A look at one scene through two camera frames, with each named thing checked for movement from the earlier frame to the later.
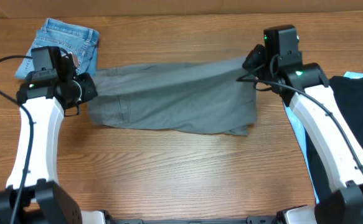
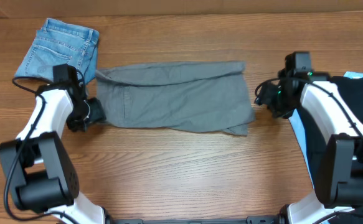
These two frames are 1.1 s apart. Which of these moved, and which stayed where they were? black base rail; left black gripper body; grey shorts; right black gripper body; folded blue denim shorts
Moved: left black gripper body; right black gripper body
Stayed: folded blue denim shorts; black base rail; grey shorts
